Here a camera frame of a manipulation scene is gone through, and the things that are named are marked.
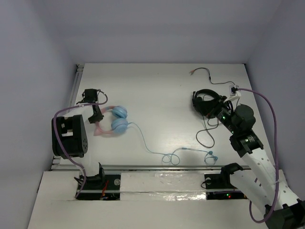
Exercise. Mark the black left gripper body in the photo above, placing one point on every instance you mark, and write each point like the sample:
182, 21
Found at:
96, 114

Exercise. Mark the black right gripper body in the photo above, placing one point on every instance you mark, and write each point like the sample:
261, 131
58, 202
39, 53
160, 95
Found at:
221, 112

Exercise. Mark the pink blue cat-ear headphones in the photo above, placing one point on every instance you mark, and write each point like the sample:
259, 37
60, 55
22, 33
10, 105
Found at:
118, 126

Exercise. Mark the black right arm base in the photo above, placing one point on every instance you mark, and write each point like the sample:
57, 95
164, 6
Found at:
218, 186

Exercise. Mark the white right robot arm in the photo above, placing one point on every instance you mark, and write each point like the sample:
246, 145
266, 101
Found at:
280, 206

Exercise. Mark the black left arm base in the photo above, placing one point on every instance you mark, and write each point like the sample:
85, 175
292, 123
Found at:
96, 190

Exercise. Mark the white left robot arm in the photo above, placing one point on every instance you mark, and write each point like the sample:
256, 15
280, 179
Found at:
69, 138

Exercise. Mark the black headset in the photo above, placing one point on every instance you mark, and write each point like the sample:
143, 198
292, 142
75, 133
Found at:
199, 103

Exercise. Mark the white foil-taped cover panel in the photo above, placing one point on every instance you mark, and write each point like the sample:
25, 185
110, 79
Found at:
161, 186

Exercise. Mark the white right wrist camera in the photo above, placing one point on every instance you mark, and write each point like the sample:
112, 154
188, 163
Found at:
234, 93

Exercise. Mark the aluminium front rail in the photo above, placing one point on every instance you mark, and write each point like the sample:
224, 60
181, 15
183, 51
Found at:
136, 168

